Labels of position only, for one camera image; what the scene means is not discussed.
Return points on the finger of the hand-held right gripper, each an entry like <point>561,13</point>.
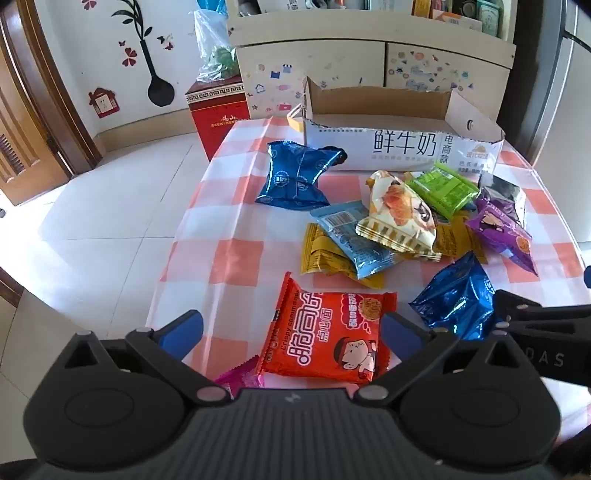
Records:
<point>563,346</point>
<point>521,311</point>

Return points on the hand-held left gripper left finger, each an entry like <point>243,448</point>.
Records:
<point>184,334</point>

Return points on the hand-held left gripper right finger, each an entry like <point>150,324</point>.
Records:
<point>401,332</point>

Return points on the blue foil snack packet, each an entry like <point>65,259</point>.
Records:
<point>295,175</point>
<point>457,300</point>

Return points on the purple snack packet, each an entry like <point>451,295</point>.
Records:
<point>503,230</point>

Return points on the red noodle snack packet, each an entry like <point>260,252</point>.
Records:
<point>314,332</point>

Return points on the yellow snack packet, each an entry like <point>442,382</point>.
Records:
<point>455,242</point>
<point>316,254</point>

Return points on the cream snack packet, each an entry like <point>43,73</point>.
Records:
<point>397,217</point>

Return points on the light blue snack packet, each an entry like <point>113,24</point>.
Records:
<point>341,230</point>

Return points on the silver foil snack packet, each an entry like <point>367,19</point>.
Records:
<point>503,189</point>

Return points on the green snack packet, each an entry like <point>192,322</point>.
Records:
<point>443,187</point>

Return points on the white cardboard box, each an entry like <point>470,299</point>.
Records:
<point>406,143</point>

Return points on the pink snack packet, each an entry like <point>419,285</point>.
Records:
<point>242,378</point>

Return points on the orange checked tablecloth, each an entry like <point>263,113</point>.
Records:
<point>240,230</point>

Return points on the dark grey cabinet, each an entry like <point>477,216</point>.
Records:
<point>554,115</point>

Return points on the red gift box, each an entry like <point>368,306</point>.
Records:
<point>217,124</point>

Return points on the brown wooden door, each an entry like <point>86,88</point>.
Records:
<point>23,138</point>

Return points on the cream cabinet with stickers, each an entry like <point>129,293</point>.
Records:
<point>323,64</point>

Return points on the clear plastic bag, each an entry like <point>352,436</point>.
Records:
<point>217,55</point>

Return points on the red house wall sticker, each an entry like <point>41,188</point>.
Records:
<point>104,104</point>

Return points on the black vase wall sticker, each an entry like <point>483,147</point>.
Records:
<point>159,87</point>

